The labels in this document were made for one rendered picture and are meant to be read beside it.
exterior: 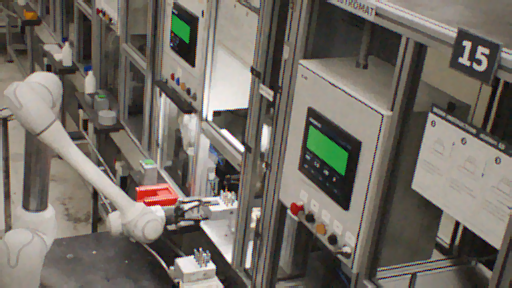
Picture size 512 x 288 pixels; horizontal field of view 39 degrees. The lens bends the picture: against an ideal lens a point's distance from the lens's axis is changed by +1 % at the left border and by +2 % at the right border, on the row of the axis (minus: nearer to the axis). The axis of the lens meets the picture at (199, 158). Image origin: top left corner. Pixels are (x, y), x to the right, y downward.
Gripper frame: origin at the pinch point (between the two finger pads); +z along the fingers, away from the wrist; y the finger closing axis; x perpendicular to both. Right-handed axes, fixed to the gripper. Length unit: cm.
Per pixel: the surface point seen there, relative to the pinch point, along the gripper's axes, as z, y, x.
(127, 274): -27.3, -35.8, 16.7
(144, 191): -14.5, -8.3, 35.3
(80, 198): 2, -104, 204
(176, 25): -1, 61, 43
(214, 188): 14.8, -7.0, 27.3
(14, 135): -20, -104, 318
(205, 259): -9.9, -9.0, -19.2
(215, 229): 5.6, -13.1, 5.0
